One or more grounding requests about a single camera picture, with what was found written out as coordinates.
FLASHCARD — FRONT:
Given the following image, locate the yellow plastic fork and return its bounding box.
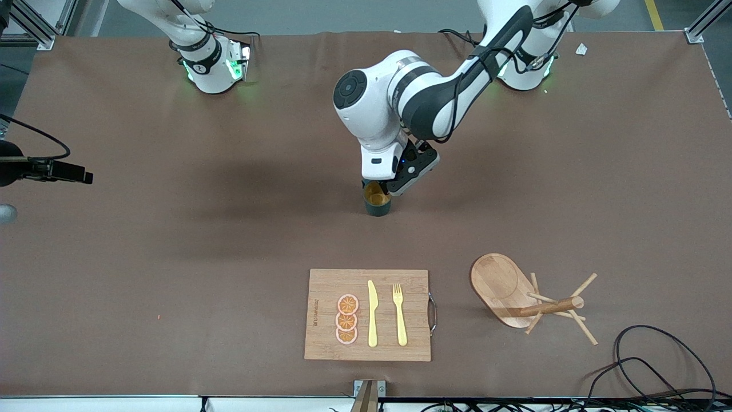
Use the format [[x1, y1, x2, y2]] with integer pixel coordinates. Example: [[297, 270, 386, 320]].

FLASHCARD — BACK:
[[392, 283, 408, 347]]

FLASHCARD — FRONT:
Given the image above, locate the black base cable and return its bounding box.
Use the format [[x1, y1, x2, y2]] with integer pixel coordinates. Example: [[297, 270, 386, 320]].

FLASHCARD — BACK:
[[203, 22, 256, 39], [437, 29, 487, 49]]

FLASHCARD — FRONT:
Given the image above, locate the black floor cable small loop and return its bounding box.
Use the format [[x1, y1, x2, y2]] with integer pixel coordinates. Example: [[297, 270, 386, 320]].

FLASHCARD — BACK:
[[583, 357, 695, 410]]

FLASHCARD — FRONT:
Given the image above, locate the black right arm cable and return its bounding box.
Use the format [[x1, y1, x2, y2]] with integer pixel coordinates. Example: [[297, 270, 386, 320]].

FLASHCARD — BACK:
[[0, 113, 70, 161]]

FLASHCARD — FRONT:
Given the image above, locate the black floor cable large loop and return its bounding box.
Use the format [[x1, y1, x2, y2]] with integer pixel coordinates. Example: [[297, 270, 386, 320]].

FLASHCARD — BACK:
[[614, 325, 717, 404]]

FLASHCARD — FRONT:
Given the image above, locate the wooden mug rack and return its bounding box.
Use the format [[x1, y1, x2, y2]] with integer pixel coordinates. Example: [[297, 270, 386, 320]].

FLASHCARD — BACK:
[[470, 253, 599, 346]]

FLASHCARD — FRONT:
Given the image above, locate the yellow plastic knife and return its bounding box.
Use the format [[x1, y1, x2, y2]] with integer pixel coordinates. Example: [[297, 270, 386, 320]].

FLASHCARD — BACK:
[[367, 280, 379, 348]]

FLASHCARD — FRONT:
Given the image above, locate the aluminium frame profile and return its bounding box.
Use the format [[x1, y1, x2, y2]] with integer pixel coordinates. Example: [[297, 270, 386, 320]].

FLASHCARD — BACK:
[[0, 0, 78, 51], [686, 0, 732, 43]]

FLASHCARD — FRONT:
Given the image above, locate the black left base cable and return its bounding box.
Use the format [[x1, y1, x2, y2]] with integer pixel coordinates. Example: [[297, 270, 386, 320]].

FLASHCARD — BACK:
[[437, 29, 487, 49]]

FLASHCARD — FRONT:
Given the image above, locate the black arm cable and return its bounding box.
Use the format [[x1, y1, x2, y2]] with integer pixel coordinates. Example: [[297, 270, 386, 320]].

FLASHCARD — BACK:
[[0, 113, 70, 161], [446, 0, 579, 144]]

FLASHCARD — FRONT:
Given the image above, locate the dark green cup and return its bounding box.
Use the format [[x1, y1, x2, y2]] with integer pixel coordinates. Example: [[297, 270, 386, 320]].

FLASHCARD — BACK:
[[361, 180, 393, 217]]

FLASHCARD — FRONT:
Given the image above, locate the bamboo cutting board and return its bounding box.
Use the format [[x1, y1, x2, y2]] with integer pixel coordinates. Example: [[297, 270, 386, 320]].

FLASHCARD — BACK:
[[304, 268, 438, 362]]

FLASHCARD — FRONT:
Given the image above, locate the black right base cable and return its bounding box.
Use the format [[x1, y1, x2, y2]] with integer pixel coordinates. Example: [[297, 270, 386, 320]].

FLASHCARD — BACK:
[[203, 22, 256, 39]]

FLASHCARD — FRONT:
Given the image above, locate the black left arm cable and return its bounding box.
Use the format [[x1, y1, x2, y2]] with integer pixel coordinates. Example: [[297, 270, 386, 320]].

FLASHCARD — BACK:
[[446, 0, 579, 144]]

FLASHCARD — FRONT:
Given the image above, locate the metal table edge bracket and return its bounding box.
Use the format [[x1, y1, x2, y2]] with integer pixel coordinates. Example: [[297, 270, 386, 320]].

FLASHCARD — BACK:
[[350, 379, 387, 412]]

